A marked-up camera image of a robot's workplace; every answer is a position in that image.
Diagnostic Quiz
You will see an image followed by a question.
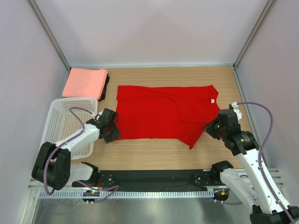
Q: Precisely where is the red t-shirt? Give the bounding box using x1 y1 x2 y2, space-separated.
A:
116 85 219 149

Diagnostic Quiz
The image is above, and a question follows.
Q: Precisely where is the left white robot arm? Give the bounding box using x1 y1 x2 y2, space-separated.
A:
31 108 121 195

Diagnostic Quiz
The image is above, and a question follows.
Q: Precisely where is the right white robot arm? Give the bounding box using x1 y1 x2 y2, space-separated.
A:
204 108 299 224

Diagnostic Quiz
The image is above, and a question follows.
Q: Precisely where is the folded black t-shirt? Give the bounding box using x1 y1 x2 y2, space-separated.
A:
98 74 110 101

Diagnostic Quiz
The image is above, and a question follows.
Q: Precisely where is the white perforated plastic basket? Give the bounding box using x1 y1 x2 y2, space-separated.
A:
40 97 99 160

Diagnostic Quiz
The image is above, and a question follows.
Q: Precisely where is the folded pink t-shirt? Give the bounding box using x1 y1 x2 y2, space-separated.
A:
62 68 108 100

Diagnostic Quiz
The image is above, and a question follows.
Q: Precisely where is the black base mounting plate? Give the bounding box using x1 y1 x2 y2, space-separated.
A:
71 169 225 190

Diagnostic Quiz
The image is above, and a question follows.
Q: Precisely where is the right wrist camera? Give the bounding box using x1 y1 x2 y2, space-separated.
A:
229 102 242 121

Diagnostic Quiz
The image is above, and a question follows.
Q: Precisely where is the aluminium front rail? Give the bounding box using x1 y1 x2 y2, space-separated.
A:
28 168 284 190

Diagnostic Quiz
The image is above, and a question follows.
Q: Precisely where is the white slotted cable duct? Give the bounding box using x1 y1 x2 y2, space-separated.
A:
39 189 214 199

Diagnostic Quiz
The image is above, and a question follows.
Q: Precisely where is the right aluminium frame post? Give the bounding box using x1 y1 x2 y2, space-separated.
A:
233 0 277 70

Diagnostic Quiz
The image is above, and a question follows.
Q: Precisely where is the aluminium frame post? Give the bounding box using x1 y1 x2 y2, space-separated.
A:
27 0 71 72
233 0 277 70

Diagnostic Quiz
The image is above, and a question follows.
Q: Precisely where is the left aluminium frame post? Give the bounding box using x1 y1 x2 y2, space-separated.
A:
27 0 71 72

